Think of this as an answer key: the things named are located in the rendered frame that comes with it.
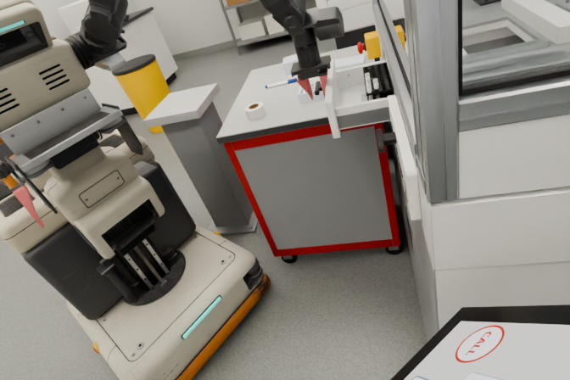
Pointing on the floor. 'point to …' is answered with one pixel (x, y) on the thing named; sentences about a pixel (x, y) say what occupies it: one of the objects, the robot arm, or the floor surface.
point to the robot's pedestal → (205, 157)
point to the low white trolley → (310, 170)
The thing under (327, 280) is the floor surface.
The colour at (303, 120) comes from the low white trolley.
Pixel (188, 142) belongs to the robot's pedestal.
